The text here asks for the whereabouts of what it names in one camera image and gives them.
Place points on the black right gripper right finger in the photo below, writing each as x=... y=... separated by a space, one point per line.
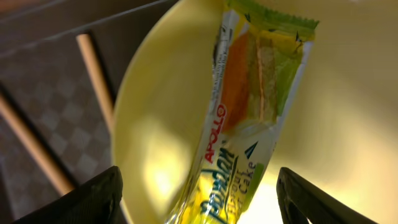
x=302 y=202

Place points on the dark brown tray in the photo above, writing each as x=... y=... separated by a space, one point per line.
x=44 y=77

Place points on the wooden chopstick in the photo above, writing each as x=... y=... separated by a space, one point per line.
x=36 y=149
x=97 y=78

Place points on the right wooden chopstick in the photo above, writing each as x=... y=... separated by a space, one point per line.
x=97 y=78

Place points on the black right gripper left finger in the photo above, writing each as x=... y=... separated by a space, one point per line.
x=97 y=201

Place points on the yellow plastic plate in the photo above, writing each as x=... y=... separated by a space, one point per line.
x=340 y=132

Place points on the green yellow snack wrapper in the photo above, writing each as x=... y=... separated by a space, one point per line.
x=258 y=61

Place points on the left wooden chopstick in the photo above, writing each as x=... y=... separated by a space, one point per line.
x=36 y=149

